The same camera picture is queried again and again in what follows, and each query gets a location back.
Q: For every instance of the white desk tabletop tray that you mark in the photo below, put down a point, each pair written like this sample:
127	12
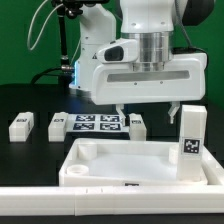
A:
104	162

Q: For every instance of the fiducial marker sheet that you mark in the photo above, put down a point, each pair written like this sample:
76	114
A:
103	123

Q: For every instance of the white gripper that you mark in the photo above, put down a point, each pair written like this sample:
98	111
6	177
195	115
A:
182	79

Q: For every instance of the black camera stand pole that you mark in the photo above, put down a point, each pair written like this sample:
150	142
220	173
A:
71	9

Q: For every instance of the white L-shaped fence bar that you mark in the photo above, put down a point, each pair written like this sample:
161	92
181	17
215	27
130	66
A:
80	201

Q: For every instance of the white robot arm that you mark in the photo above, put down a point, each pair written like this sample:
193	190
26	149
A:
141	66

